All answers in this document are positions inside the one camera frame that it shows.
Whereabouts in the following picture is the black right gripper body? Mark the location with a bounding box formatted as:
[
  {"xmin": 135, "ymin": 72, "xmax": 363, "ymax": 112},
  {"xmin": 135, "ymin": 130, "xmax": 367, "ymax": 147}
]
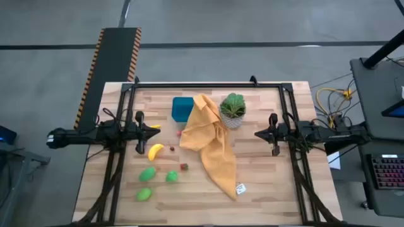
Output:
[{"xmin": 268, "ymin": 112, "xmax": 285, "ymax": 157}]

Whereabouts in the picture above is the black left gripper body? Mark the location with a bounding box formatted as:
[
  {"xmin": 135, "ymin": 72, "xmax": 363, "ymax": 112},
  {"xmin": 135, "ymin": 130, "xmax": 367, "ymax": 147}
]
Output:
[{"xmin": 131, "ymin": 110, "xmax": 150, "ymax": 155}]

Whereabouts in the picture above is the large yellow toy banana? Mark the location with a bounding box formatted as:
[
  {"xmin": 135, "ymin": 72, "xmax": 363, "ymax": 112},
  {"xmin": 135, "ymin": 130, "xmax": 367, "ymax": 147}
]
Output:
[{"xmin": 147, "ymin": 143, "xmax": 165, "ymax": 162}]

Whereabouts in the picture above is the orange waffle cloth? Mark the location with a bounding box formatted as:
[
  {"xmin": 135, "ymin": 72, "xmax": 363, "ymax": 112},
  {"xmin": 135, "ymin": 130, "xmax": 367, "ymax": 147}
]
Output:
[{"xmin": 179, "ymin": 93, "xmax": 247, "ymax": 202}]

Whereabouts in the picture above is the teal plastic tupperware container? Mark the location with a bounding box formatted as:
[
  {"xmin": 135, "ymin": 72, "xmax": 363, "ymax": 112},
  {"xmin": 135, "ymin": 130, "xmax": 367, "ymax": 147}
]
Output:
[{"xmin": 171, "ymin": 96, "xmax": 195, "ymax": 123}]

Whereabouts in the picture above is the potted succulent in patterned pot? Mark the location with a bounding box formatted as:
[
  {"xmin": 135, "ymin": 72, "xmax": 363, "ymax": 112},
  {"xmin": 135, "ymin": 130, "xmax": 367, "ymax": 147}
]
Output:
[{"xmin": 218, "ymin": 92, "xmax": 247, "ymax": 130}]

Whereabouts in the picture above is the white paper sheet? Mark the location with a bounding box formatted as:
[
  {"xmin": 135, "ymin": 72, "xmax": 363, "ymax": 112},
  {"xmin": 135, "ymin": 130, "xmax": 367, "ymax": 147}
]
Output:
[{"xmin": 327, "ymin": 151, "xmax": 342, "ymax": 170}]

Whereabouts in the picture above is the black hazard-striped floor mat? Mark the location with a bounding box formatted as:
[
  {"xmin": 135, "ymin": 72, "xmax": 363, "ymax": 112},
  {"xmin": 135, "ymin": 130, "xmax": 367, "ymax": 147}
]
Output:
[{"xmin": 73, "ymin": 27, "xmax": 142, "ymax": 131}]

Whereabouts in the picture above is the grey cart top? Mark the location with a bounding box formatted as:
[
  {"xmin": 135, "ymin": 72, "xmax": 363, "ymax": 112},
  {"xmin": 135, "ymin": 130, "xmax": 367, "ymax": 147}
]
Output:
[{"xmin": 349, "ymin": 57, "xmax": 404, "ymax": 141}]

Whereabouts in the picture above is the grey keyboard desk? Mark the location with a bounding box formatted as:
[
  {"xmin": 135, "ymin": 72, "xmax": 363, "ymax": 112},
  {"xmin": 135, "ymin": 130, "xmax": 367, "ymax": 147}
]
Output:
[{"xmin": 356, "ymin": 138, "xmax": 404, "ymax": 219}]

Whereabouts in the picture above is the grey metal stand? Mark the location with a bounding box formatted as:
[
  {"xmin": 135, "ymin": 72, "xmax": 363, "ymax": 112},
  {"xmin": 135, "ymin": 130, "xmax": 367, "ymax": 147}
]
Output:
[{"xmin": 0, "ymin": 141, "xmax": 51, "ymax": 227}]

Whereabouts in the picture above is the backlit computer keyboard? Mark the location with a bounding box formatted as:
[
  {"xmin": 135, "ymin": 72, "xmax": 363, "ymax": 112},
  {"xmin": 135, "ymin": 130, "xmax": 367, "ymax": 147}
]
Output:
[{"xmin": 371, "ymin": 154, "xmax": 404, "ymax": 190}]

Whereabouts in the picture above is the dark tablet with blue screen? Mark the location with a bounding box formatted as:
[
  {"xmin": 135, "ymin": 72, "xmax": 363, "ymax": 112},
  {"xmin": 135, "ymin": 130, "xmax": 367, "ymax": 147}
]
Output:
[{"xmin": 381, "ymin": 99, "xmax": 404, "ymax": 119}]

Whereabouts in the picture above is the dark device with blue light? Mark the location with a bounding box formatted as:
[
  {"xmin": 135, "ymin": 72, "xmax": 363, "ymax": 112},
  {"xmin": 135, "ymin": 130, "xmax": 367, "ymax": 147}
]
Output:
[{"xmin": 0, "ymin": 125, "xmax": 18, "ymax": 146}]

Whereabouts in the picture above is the black diagonal pole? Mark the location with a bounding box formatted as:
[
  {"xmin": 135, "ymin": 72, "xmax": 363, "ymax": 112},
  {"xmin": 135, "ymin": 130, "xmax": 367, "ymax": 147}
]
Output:
[{"xmin": 362, "ymin": 28, "xmax": 404, "ymax": 69}]

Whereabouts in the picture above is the yellow floor cable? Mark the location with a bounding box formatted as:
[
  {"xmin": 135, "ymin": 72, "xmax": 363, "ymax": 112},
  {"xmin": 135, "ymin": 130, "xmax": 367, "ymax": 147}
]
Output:
[{"xmin": 316, "ymin": 87, "xmax": 354, "ymax": 129}]

